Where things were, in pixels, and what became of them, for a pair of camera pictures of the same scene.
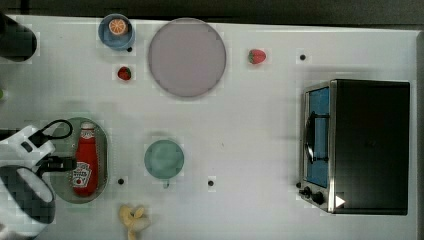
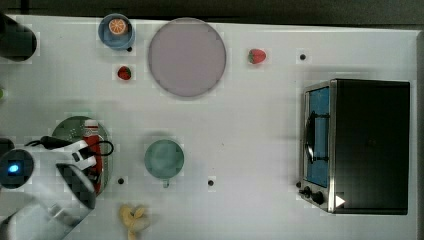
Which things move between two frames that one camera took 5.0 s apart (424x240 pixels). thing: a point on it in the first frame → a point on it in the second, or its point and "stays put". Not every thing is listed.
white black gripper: [31, 148] → [78, 154]
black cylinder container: [17, 42] stays put
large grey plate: [187, 57] stays put
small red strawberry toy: [124, 73] stays put
